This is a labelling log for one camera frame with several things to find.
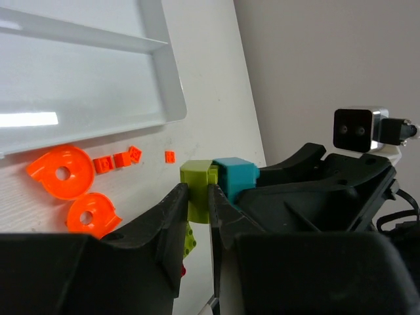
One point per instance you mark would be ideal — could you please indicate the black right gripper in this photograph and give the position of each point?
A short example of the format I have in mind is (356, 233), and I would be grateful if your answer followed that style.
(313, 191)

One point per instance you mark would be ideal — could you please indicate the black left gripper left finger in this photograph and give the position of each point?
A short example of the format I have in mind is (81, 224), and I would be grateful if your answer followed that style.
(150, 247)

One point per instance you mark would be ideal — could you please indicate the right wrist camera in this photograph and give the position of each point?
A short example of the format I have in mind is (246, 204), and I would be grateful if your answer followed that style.
(365, 130)

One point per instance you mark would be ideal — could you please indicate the small orange square lego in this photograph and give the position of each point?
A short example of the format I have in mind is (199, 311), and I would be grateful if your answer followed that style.
(135, 154)

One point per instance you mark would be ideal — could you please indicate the lime lego brick left cluster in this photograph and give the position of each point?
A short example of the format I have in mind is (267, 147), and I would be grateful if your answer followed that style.
(189, 241)

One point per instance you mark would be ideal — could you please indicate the lime lego plate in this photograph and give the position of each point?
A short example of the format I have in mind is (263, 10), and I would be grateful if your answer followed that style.
(198, 175)

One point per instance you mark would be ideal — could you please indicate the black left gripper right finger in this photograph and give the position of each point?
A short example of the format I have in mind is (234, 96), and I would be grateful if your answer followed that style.
(226, 224)

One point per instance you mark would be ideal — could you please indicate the small orange lego bracket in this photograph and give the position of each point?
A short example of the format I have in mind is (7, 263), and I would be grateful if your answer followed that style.
(122, 159)

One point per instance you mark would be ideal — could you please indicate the white compartment tray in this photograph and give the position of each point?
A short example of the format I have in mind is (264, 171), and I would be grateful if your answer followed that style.
(76, 70)

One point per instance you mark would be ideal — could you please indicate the orange round disc piece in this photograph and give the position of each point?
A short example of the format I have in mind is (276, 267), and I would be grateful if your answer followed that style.
(93, 214)

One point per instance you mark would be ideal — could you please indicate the small orange lego far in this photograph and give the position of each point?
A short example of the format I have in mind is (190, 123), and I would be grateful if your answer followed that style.
(170, 156)

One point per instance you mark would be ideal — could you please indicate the small orange lego plate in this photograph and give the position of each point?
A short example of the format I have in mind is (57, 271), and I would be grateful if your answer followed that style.
(103, 164)

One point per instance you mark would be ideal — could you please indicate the teal lego brick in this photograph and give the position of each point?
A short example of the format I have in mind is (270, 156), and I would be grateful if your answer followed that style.
(234, 176)

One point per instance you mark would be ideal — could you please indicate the red long lego brick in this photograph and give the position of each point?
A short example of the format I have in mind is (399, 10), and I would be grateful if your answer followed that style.
(182, 270)

